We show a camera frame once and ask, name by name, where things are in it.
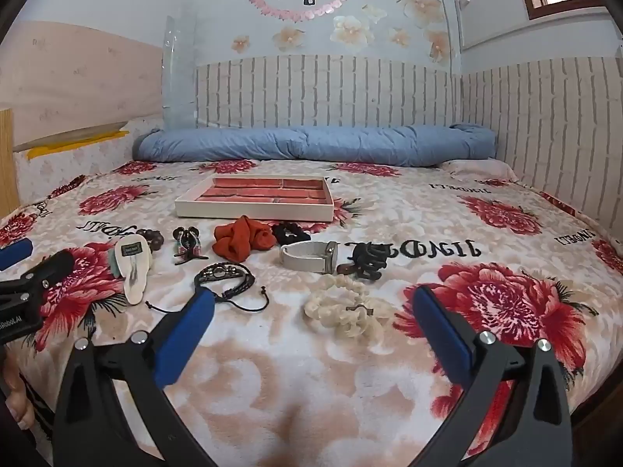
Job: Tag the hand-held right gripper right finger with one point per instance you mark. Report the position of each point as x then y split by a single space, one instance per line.
448 335

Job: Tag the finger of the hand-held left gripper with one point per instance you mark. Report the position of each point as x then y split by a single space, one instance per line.
51 267
14 254

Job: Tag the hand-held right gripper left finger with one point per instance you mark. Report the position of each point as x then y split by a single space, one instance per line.
187 335

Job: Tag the white oval accessory card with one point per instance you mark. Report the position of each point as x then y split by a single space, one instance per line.
134 272

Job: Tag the black hair claw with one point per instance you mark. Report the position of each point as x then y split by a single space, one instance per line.
370 260

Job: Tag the cream braided scrunchie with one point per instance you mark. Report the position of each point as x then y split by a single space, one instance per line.
336 314

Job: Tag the black scrunchie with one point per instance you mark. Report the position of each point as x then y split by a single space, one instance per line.
292 233

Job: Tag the white tray with brick lining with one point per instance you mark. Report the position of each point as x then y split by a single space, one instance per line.
263 194

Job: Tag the person's left hand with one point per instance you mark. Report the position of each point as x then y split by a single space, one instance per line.
18 396

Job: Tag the wooden cabinet side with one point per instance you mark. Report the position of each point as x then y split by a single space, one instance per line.
7 165

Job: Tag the colourful patterned hair clip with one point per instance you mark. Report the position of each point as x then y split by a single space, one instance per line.
187 245

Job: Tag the orange scrunchie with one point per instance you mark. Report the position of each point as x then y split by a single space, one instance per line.
243 238

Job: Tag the floral printed blanket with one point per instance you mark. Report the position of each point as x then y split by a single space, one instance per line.
292 379

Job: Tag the brown hair clip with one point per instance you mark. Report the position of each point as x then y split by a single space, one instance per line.
345 268

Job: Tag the yellow tape strip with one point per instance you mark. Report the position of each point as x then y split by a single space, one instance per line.
73 145

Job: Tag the pink floral pillow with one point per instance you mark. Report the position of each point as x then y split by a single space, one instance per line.
482 168

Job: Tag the pale wooden headboard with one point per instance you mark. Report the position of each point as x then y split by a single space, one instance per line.
78 78

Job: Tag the blue rolled duvet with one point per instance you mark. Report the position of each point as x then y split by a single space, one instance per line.
301 143

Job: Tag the clear plastic sheet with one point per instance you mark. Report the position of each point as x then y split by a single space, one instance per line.
179 78

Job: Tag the group of flower wall decals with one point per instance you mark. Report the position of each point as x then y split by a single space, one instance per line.
348 29

